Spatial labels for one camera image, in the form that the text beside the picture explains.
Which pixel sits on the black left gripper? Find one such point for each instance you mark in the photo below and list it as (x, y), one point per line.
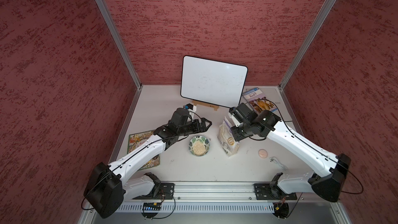
(203, 128)

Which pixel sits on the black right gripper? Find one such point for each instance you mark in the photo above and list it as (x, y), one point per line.
(237, 136)

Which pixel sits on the green leaf pattern bowl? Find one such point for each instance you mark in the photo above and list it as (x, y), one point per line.
(199, 145)

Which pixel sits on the instant oatmeal bag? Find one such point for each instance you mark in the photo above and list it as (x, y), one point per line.
(226, 139)

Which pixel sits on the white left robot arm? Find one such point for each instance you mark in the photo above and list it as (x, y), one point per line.
(109, 184)

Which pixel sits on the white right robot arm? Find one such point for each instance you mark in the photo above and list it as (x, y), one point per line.
(328, 171)

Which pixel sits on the dog picture book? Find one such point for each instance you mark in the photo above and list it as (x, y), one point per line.
(257, 99)

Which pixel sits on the wooden easel stand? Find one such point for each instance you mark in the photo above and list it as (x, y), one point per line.
(196, 103)

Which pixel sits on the pink round puff case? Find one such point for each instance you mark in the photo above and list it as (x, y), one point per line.
(263, 153)

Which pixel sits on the white A4 paper box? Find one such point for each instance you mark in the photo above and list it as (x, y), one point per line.
(273, 95)

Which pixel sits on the white board black frame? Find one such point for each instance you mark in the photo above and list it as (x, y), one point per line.
(212, 82)

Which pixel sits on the aluminium front rail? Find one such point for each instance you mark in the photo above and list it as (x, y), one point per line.
(220, 197)

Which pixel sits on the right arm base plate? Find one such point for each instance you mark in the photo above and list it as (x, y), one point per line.
(269, 191)

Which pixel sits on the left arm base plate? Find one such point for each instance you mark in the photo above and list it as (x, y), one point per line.
(162, 191)

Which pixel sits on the right aluminium corner post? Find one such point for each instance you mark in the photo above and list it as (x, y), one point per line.
(316, 26)

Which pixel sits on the aluminium corner post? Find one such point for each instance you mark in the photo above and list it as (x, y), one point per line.
(316, 26)
(118, 41)

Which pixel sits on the left aluminium corner post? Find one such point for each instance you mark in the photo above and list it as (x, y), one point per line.
(118, 41)

